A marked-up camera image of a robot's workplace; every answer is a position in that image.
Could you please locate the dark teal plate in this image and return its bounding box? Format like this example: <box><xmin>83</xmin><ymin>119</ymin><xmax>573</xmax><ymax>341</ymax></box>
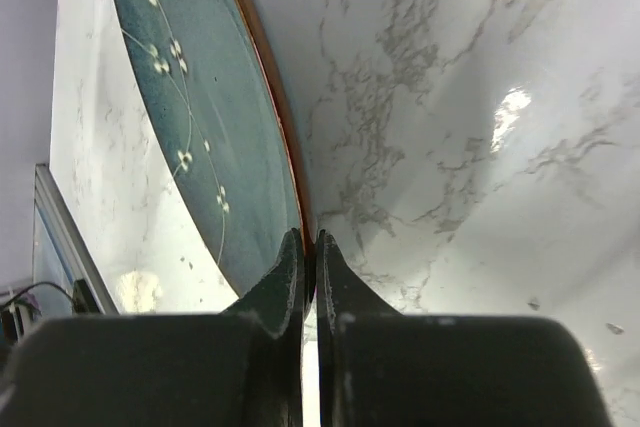
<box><xmin>114</xmin><ymin>0</ymin><xmax>312</xmax><ymax>294</ymax></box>

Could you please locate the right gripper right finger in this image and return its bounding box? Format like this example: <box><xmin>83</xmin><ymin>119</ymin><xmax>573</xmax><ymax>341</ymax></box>
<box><xmin>315</xmin><ymin>232</ymin><xmax>611</xmax><ymax>426</ymax></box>

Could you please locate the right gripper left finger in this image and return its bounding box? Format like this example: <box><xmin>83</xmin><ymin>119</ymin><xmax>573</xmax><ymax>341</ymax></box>
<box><xmin>1</xmin><ymin>230</ymin><xmax>305</xmax><ymax>426</ymax></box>

